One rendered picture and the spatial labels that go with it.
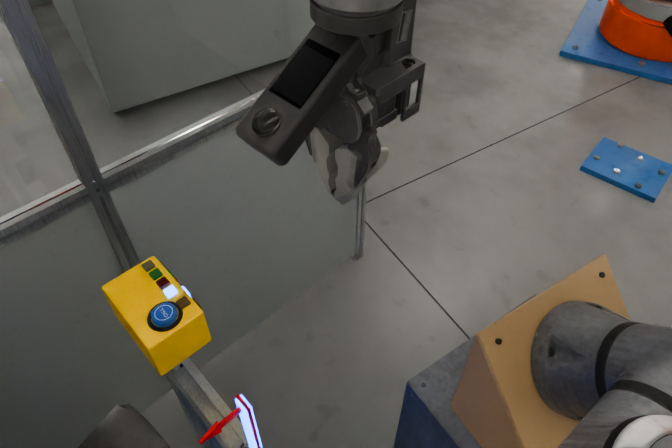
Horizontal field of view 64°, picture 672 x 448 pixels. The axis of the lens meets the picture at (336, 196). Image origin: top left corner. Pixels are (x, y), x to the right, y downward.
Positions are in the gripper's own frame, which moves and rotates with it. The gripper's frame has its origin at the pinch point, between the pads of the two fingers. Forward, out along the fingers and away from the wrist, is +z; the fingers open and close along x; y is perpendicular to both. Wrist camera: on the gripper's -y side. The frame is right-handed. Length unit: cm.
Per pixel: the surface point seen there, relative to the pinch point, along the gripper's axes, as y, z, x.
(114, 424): -27.5, 23.9, 7.9
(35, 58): -7, 12, 70
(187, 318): -11.5, 35.8, 21.9
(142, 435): -25.8, 24.6, 4.9
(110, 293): -18, 36, 35
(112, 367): -22, 107, 70
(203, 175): 19, 57, 70
